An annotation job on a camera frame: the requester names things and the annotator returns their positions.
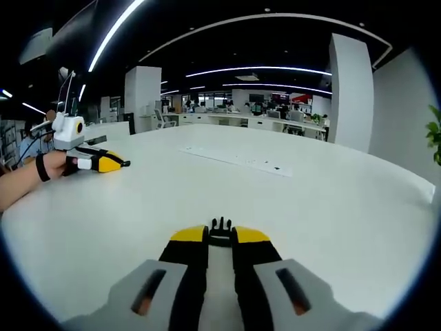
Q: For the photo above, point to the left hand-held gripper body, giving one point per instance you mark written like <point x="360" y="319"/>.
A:
<point x="67" y="136"/>

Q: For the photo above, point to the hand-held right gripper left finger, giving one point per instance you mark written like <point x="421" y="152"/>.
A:
<point x="186" y="262"/>

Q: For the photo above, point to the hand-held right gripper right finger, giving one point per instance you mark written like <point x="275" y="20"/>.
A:
<point x="255" y="262"/>

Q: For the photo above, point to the black plastic buckle socket part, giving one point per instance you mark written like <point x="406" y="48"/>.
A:
<point x="126" y="163"/>

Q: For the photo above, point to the black plastic buckle pronged part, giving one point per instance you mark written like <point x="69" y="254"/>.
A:
<point x="220" y="239"/>

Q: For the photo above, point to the person's left hand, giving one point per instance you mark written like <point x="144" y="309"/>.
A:
<point x="58" y="163"/>

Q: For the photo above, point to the white low counter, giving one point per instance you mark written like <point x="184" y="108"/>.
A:
<point x="107" y="132"/>

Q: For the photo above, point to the tilted monitor screen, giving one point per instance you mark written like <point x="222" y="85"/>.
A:
<point x="65" y="93"/>

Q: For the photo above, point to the ceiling light strip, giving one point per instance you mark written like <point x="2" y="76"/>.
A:
<point x="82" y="93"/>
<point x="113" y="30"/>
<point x="275" y="85"/>
<point x="33" y="108"/>
<point x="258" y="68"/>
<point x="6" y="93"/>

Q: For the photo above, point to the white storage shelf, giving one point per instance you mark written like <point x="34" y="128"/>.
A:
<point x="8" y="141"/>

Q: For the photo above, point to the white square pillar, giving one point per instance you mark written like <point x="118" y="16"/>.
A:
<point x="143" y="100"/>
<point x="351" y="96"/>

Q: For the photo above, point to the white office chair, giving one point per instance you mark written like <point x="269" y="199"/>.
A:
<point x="165" y="119"/>

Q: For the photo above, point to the ceiling air conditioner unit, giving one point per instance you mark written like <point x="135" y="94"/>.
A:
<point x="36" y="46"/>

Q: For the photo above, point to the long white office desks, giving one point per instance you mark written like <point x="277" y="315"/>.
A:
<point x="241" y="120"/>

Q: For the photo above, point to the ceiling air vent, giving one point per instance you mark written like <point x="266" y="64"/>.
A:
<point x="247" y="77"/>

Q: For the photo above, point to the potted green plant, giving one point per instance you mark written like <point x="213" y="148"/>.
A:
<point x="435" y="134"/>

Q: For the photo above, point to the red wall sign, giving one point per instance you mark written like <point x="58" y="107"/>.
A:
<point x="302" y="99"/>

